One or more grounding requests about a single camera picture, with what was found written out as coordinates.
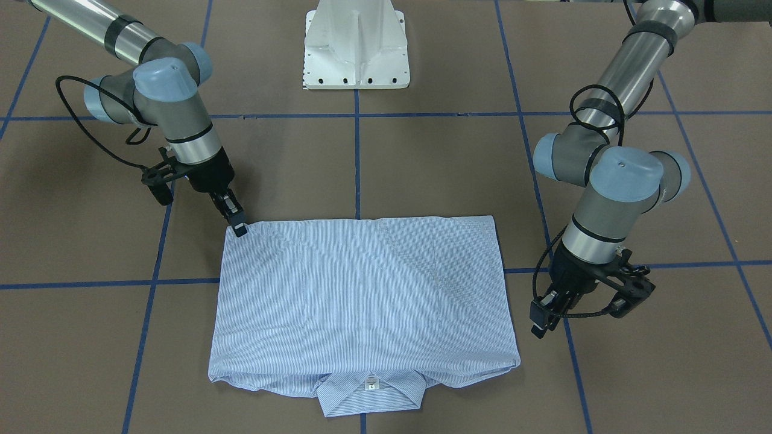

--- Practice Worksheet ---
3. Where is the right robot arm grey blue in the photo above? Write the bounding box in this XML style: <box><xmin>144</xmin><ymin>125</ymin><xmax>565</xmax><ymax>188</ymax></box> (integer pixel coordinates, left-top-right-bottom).
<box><xmin>31</xmin><ymin>1</ymin><xmax>248</xmax><ymax>237</ymax></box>

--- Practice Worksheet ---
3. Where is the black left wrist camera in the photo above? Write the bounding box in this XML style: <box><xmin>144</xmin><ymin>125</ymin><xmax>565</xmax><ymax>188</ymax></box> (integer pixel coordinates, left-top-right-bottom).
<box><xmin>596</xmin><ymin>249</ymin><xmax>656</xmax><ymax>319</ymax></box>

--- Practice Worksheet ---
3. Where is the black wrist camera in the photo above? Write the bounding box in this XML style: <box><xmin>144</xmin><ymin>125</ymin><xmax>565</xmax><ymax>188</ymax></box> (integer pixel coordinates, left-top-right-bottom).
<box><xmin>596</xmin><ymin>249</ymin><xmax>656</xmax><ymax>319</ymax></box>
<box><xmin>141</xmin><ymin>146</ymin><xmax>195</xmax><ymax>206</ymax></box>

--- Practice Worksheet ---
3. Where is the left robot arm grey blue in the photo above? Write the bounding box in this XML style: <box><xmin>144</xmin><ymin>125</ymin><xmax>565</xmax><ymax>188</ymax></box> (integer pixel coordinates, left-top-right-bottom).
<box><xmin>530</xmin><ymin>1</ymin><xmax>770</xmax><ymax>338</ymax></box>

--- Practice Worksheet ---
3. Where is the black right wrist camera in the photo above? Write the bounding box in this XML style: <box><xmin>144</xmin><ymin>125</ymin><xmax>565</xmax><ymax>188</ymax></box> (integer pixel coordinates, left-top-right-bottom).
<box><xmin>141</xmin><ymin>146</ymin><xmax>195</xmax><ymax>206</ymax></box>

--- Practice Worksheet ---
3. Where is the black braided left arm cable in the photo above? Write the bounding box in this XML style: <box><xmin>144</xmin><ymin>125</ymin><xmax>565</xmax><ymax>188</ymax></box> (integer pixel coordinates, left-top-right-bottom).
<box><xmin>532</xmin><ymin>0</ymin><xmax>655</xmax><ymax>320</ymax></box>

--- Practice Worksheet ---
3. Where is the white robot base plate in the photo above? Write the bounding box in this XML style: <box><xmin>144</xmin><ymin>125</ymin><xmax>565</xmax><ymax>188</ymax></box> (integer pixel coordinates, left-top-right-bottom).
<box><xmin>302</xmin><ymin>1</ymin><xmax>411</xmax><ymax>90</ymax></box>

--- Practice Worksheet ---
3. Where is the blue striped button shirt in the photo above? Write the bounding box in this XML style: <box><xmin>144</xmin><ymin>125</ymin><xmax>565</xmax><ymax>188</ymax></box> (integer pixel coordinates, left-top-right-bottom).
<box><xmin>207</xmin><ymin>215</ymin><xmax>521</xmax><ymax>417</ymax></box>

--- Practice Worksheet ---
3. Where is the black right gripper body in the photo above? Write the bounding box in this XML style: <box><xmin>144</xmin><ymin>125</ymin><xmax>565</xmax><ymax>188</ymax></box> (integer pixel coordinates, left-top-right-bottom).
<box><xmin>188</xmin><ymin>148</ymin><xmax>235</xmax><ymax>195</ymax></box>

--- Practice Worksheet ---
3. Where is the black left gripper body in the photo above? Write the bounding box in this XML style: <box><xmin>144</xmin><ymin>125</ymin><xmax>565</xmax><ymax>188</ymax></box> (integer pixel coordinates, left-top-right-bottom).
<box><xmin>546</xmin><ymin>240</ymin><xmax>610</xmax><ymax>311</ymax></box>

